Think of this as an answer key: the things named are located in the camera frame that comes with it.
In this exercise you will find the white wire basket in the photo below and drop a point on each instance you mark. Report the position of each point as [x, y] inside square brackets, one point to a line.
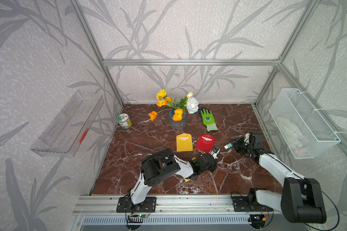
[318, 135]

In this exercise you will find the aluminium front rail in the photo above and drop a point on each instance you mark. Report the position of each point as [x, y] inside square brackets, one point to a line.
[167, 204]

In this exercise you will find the white cloth in basket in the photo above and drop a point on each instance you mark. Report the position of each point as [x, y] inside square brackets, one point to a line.
[291, 132]

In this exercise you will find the artificial flower bouquet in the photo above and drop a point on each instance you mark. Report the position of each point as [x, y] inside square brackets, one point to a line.
[188, 104]

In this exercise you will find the green work glove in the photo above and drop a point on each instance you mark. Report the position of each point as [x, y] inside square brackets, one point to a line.
[208, 120]

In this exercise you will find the clear plastic wall shelf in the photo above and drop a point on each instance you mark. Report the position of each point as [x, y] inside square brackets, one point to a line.
[65, 134]

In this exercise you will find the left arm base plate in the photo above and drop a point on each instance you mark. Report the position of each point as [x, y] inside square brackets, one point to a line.
[125, 205]

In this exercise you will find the green white glue stick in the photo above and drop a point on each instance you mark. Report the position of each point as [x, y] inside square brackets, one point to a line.
[227, 146]

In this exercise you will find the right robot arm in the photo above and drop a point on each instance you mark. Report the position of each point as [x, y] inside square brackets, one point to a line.
[301, 200]

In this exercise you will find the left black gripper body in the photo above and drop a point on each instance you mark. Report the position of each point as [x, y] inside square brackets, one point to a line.
[211, 168]

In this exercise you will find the blue glass vase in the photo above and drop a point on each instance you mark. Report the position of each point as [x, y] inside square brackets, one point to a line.
[177, 125]

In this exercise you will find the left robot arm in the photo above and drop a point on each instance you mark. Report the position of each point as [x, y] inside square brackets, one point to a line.
[160, 166]

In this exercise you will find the small tin can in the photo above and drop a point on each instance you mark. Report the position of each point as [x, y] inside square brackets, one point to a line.
[124, 121]

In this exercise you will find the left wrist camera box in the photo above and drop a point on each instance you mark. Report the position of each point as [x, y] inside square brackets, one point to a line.
[214, 152]

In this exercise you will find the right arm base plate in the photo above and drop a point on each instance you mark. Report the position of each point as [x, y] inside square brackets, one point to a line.
[243, 204]

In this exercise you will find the red envelope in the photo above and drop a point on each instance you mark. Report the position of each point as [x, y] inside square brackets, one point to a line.
[205, 143]

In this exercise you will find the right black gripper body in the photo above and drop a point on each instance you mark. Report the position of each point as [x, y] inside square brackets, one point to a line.
[243, 147]

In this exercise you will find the yellow envelope near vase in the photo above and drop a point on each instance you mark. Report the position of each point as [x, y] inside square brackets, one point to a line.
[184, 143]

